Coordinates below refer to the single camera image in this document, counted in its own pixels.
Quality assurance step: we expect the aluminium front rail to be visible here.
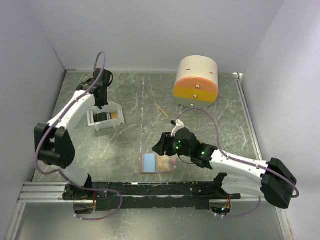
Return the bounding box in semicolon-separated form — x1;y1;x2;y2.
17;181;76;204

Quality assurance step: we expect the white card storage box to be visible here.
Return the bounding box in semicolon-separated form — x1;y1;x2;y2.
86;102;125;132

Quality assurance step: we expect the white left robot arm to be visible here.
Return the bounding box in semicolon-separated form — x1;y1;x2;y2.
34;68;114;200

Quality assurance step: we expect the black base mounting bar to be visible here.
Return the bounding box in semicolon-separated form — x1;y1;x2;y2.
62;181;241;211

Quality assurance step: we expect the gold card stack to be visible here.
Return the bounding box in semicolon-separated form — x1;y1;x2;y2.
110;112;118;120

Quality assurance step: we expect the gold patterned card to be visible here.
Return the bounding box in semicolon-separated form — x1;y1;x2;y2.
157;155;172;173

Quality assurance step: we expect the pink leather card holder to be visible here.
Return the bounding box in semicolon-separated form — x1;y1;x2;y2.
140;153;174;175

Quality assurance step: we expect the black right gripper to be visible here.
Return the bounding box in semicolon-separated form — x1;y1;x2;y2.
152;131;192;158

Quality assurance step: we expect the small wooden stick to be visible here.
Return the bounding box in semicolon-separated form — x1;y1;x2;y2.
157;106;169;118

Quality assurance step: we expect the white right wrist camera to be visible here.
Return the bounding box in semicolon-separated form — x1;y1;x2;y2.
170;119;185;137

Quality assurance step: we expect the aluminium right side rail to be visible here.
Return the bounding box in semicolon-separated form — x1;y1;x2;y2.
232;72;263;161

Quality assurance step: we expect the aluminium rail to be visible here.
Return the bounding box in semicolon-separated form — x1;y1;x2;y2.
232;72;263;161
17;181;76;204

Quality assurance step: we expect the round white drawer cabinet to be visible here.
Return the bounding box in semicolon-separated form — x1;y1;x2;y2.
173;55;219;109

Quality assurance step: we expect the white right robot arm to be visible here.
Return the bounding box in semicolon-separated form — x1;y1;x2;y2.
152;127;297;209

